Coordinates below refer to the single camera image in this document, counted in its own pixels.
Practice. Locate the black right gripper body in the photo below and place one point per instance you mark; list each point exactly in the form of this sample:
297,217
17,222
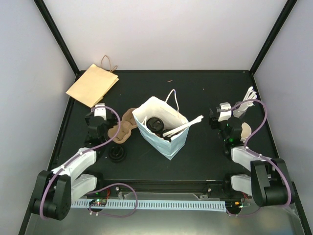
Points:
212,120

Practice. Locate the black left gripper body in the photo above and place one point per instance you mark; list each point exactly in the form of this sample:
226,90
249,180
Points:
112,121

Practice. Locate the white paper stirrers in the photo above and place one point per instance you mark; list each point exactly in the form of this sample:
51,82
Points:
183,127

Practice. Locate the stack of white paper cups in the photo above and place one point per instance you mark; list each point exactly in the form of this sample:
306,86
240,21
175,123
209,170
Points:
246,132

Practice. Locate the stack of black lids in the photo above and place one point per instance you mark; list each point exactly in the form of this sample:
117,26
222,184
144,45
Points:
117,153

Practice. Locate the light blue paper bag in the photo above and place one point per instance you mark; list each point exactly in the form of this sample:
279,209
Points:
168,112

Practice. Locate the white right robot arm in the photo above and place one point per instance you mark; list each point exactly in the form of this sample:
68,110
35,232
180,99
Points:
268,183

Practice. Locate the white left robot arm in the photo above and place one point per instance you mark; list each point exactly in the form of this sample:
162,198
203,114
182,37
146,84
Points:
56,190

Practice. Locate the brown kraft paper bag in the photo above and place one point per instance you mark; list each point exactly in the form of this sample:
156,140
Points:
95,82

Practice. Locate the clear cup of stirrers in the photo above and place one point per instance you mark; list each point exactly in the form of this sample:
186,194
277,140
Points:
241,110

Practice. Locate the black circuit board with leds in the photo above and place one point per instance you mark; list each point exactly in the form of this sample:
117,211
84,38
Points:
98,202

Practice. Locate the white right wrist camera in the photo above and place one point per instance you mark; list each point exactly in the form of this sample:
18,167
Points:
224,111

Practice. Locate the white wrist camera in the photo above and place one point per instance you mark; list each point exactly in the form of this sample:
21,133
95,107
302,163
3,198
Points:
224,111
99,110

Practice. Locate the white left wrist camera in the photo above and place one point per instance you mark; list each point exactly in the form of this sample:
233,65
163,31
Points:
99,110

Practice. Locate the light blue cable duct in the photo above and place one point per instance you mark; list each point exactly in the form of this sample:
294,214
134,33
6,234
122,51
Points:
184,205

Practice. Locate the black frame post right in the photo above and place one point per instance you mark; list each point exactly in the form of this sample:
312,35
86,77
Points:
284,14

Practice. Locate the black frame post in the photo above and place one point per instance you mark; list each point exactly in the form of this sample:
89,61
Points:
284,14
43,9

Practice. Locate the black frame post left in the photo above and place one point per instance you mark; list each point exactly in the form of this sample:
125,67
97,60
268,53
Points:
43,9

